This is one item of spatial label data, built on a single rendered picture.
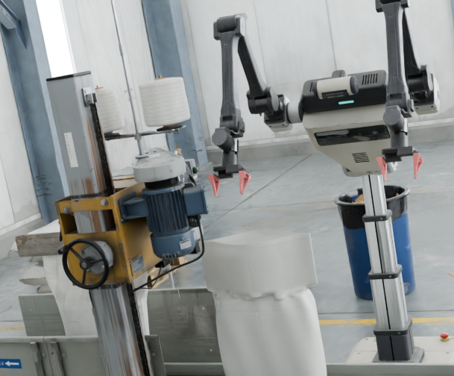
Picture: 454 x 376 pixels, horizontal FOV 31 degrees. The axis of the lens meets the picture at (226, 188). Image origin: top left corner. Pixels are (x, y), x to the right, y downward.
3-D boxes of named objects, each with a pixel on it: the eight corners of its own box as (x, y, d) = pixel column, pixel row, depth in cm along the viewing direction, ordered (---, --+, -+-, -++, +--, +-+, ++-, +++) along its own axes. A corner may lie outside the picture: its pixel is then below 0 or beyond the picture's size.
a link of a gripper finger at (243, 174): (243, 191, 283) (244, 165, 286) (224, 192, 286) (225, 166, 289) (250, 196, 289) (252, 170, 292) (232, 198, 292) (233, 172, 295)
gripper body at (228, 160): (238, 168, 287) (239, 148, 289) (212, 171, 291) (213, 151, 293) (246, 174, 292) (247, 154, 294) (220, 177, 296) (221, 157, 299)
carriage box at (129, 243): (173, 254, 316) (158, 174, 310) (130, 284, 286) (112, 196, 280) (117, 257, 326) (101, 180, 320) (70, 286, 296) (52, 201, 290)
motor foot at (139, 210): (161, 212, 293) (156, 189, 292) (145, 221, 283) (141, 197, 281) (138, 215, 297) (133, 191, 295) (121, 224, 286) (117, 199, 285)
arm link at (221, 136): (245, 122, 297) (223, 124, 300) (232, 110, 287) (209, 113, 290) (244, 154, 293) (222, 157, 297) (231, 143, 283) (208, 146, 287)
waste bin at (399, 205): (428, 275, 558) (416, 181, 546) (414, 302, 512) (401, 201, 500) (358, 278, 578) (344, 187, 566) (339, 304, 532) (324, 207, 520)
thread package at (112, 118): (133, 127, 312) (124, 82, 309) (114, 133, 299) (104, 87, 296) (99, 131, 318) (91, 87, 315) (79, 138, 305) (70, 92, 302)
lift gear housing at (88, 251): (116, 268, 287) (110, 238, 285) (108, 274, 282) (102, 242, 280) (90, 270, 292) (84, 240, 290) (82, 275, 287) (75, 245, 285)
